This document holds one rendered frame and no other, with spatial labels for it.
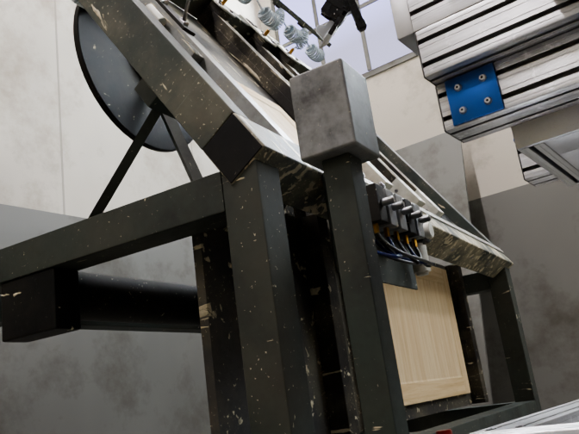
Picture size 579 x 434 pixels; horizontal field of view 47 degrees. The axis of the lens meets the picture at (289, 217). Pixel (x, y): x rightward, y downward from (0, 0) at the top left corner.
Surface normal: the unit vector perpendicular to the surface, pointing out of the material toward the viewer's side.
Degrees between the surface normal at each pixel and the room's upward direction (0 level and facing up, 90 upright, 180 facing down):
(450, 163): 75
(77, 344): 90
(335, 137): 90
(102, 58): 90
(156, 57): 90
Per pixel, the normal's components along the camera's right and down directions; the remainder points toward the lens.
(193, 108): -0.51, -0.17
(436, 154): -0.61, -0.38
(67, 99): 0.79, -0.27
